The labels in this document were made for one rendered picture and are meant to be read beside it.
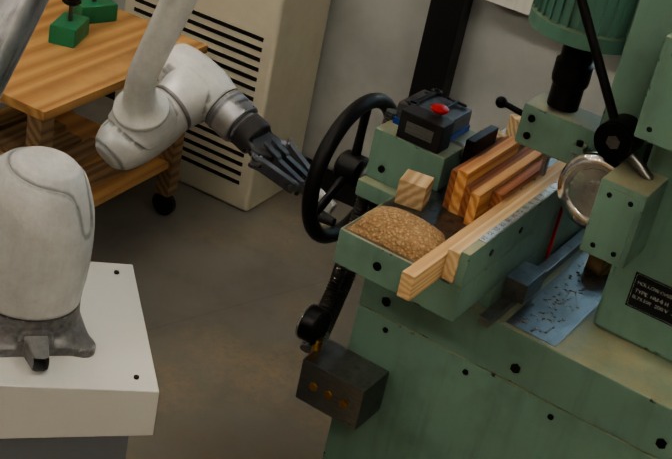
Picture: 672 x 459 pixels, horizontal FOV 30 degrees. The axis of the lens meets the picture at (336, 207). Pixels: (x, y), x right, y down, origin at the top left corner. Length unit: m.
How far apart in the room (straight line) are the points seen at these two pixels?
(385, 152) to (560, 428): 0.52
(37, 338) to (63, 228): 0.17
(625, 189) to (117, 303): 0.80
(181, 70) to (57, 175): 0.69
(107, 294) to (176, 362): 1.04
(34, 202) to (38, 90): 1.29
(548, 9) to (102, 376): 0.84
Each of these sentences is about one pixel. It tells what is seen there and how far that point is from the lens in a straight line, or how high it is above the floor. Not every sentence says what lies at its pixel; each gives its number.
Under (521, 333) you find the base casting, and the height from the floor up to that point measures 0.80.
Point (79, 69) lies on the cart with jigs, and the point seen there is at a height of 0.53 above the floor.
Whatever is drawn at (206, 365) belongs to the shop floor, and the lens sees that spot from 3.04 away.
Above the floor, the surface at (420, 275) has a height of 0.94.
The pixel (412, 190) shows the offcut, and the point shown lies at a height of 0.93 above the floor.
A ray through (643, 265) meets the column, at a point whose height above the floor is 0.93.
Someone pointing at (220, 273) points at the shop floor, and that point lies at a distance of 3.39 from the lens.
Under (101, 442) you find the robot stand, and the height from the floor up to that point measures 0.59.
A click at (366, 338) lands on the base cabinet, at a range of 2.07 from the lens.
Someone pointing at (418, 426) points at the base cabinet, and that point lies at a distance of 2.09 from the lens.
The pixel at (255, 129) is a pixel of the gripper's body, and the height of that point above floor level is 0.79.
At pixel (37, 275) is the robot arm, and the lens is 1.78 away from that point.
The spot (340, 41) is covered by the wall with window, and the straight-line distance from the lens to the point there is 3.70.
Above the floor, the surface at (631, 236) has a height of 1.01.
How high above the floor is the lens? 1.81
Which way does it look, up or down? 28 degrees down
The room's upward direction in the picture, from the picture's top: 12 degrees clockwise
